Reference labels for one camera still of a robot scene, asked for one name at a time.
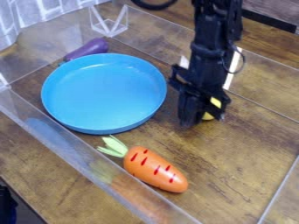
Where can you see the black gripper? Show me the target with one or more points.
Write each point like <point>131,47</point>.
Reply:
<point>201,93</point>

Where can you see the yellow toy lemon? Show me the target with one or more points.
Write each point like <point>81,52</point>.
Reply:
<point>215,104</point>

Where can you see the orange toy carrot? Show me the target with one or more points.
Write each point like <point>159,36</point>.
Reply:
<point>146,165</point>

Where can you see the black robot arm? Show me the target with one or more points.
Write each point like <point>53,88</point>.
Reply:
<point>218,30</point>

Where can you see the blue round tray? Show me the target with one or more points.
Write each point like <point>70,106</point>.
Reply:
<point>105,93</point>

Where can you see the purple toy eggplant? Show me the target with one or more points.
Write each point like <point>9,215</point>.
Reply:
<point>98,45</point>

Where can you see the clear acrylic corner bracket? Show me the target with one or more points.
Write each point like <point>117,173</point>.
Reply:
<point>106,26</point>

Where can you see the clear acrylic enclosure wall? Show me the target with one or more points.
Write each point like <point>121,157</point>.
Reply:
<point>146,203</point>

